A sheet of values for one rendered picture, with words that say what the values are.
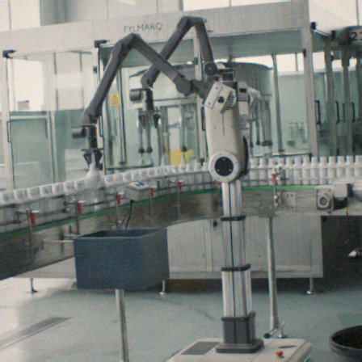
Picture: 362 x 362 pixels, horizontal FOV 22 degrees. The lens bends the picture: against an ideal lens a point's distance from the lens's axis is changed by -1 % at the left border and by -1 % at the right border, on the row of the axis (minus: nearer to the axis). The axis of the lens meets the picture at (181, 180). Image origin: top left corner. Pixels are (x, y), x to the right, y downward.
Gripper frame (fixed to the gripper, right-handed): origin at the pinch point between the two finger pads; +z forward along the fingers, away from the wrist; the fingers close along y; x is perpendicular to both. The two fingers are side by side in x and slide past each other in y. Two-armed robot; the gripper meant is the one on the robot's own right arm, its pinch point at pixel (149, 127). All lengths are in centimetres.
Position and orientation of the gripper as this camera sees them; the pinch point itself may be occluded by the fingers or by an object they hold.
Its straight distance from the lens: 512.6
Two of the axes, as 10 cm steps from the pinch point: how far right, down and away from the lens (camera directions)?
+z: 0.6, 10.0, 0.6
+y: -9.4, 0.4, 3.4
